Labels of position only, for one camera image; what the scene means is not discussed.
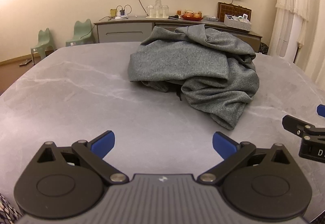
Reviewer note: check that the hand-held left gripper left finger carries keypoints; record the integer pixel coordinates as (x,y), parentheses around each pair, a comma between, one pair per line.
(104,144)

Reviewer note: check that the wooden chessboard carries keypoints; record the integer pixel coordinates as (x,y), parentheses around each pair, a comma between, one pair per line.
(233,8)

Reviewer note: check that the small yellow cup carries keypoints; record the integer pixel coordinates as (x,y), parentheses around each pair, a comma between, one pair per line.
(113,12)

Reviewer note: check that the grey speckled storage box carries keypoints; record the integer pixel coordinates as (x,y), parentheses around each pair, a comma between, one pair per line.
(236,25)

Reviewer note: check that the small black device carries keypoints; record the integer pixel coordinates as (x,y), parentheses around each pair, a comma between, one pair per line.
(174,16)

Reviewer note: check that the large green plastic chair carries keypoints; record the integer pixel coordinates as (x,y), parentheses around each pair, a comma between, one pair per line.
(82,33)

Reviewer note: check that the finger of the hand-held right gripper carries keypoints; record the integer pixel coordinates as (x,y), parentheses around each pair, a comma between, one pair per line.
(321,109)
(292,123)

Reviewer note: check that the grey knit garment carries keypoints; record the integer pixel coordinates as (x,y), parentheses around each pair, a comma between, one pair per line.
(193,66)

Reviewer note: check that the orange round fruit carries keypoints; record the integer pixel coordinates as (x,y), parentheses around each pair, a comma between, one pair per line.
(196,14)
(188,14)

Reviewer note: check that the red fruit plate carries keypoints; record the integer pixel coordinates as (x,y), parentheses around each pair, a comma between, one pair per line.
(192,18)

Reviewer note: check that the small green plastic chair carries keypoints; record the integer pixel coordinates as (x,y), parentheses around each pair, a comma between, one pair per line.
(43,41)

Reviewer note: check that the grey and brown sideboard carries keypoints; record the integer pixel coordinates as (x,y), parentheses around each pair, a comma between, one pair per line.
(121,29)

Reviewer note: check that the cream curtain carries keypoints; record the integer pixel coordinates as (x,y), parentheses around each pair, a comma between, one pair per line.
(317,48)

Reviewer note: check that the white tower air conditioner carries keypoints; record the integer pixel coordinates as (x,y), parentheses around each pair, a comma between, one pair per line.
(284,36)

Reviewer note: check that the white power strip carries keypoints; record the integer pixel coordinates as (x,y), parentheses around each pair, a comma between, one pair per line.
(118,17)

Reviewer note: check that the white cup tray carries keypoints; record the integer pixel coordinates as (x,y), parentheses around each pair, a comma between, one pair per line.
(157,17)

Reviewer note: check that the black bag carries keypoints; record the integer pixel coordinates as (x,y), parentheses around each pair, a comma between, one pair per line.
(264,48)

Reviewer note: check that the clear glass dish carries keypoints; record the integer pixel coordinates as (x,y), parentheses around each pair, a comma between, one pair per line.
(211,18)

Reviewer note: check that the cluster of clear glass cups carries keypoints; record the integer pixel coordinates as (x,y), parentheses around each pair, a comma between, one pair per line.
(158,9)

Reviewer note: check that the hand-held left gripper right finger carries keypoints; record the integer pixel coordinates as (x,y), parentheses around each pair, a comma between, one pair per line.
(223,145)

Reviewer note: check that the small white device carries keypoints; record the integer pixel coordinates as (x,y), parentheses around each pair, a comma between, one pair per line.
(245,17)

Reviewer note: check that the dark patterned fabric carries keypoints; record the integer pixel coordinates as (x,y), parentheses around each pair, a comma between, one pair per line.
(7,210)

